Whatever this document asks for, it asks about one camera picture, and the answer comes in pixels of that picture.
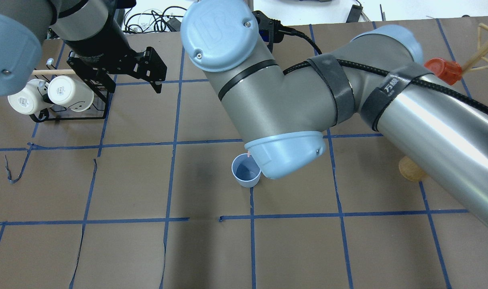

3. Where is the black wire mug rack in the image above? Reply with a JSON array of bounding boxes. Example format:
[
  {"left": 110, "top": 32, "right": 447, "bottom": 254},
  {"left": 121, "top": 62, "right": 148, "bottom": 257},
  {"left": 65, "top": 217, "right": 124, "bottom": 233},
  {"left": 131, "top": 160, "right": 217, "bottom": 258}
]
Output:
[{"left": 29, "top": 56, "right": 116, "bottom": 123}]

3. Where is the bamboo chopstick holder cup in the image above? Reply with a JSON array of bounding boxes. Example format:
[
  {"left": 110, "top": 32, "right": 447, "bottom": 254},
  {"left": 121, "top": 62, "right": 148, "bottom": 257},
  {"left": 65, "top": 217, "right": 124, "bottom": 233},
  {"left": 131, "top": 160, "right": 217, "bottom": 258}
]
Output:
[{"left": 398, "top": 156, "right": 428, "bottom": 182}]

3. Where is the white mug, inner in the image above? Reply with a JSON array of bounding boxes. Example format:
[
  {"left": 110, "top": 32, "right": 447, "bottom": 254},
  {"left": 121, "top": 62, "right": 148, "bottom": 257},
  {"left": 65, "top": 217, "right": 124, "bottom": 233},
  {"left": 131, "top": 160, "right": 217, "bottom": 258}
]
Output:
[{"left": 48, "top": 75, "right": 95, "bottom": 112}]

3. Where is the white mug, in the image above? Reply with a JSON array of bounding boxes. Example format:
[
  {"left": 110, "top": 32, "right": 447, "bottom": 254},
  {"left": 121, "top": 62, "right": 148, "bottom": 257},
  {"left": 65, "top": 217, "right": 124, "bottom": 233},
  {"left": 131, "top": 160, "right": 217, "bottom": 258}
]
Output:
[
  {"left": 48, "top": 75, "right": 95, "bottom": 112},
  {"left": 7, "top": 79, "right": 54, "bottom": 115}
]

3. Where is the white mug, outer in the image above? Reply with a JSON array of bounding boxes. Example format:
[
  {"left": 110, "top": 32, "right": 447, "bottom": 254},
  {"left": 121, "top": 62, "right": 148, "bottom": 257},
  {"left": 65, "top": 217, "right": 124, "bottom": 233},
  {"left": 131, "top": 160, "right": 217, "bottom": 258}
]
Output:
[{"left": 7, "top": 79, "right": 54, "bottom": 115}]

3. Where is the light blue plastic cup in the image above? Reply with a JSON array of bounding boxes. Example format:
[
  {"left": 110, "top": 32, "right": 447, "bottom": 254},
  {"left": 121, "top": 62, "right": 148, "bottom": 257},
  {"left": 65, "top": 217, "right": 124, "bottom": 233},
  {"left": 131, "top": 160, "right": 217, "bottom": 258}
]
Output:
[{"left": 231, "top": 153, "right": 262, "bottom": 188}]

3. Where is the red cup on stand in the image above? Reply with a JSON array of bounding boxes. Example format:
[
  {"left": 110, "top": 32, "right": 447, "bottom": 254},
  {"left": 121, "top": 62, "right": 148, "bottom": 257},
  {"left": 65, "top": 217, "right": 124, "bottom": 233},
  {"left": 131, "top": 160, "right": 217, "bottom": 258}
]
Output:
[{"left": 423, "top": 57, "right": 463, "bottom": 85}]

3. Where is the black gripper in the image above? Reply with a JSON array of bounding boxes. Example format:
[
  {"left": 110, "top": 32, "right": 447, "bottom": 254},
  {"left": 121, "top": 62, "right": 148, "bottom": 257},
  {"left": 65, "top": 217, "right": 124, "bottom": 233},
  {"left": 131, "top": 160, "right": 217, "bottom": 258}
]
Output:
[{"left": 66, "top": 39, "right": 167, "bottom": 94}]

